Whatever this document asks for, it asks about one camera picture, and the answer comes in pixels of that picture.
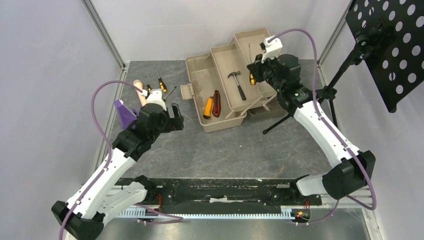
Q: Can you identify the thin black-yellow screwdriver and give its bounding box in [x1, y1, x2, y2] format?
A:
[248, 43, 256, 86]

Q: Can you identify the claw hammer black grip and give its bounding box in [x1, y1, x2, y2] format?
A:
[227, 71, 247, 101]

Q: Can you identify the medium black-yellow screwdriver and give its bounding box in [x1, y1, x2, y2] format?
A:
[154, 68, 168, 93]

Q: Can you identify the orange handled tool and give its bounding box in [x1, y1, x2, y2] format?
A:
[203, 96, 214, 120]

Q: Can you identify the beige translucent tool box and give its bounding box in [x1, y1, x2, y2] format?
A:
[180, 27, 282, 133]

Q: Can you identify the red black utility knife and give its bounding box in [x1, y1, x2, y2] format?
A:
[211, 90, 221, 118]

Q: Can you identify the large black-yellow Phillips screwdriver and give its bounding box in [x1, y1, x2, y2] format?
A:
[163, 86, 177, 102]

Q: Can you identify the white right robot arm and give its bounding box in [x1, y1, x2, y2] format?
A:
[247, 54, 376, 204]

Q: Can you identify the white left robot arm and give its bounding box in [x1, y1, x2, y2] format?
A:
[51, 103, 184, 240]

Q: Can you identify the purple box with grid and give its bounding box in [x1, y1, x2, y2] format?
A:
[113, 99, 138, 130]

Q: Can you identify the small black-yellow screwdriver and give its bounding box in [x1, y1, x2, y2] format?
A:
[144, 76, 152, 93]

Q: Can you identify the black tripod stand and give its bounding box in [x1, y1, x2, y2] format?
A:
[262, 41, 367, 135]

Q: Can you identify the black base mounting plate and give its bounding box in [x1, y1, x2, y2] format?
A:
[141, 178, 322, 215]

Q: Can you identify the black perforated panel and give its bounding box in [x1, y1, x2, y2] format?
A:
[345, 0, 424, 113]

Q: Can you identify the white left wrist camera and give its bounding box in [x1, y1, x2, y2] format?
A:
[138, 90, 167, 110]

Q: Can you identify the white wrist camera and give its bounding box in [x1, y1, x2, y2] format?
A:
[259, 35, 283, 63]
[138, 90, 167, 110]

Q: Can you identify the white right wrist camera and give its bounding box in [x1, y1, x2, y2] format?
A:
[259, 35, 283, 63]

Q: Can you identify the beige wooden handle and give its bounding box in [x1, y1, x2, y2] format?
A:
[133, 79, 148, 107]

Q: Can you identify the aluminium frame rail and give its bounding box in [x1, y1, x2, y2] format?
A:
[81, 0, 127, 71]

